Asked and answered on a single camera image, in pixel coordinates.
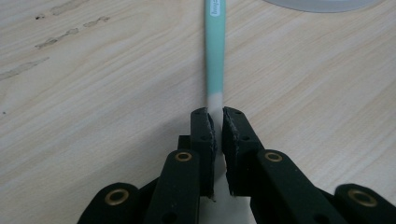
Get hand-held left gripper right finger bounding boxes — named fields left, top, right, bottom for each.
left=220, top=105, right=266, bottom=198

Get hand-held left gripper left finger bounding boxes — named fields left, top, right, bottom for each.
left=177, top=106, right=219, bottom=201

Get teal handled white spatula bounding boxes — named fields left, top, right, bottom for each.
left=199, top=0, right=258, bottom=224

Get white utensil rack with hooks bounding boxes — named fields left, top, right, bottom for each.
left=262, top=0, right=385, bottom=14

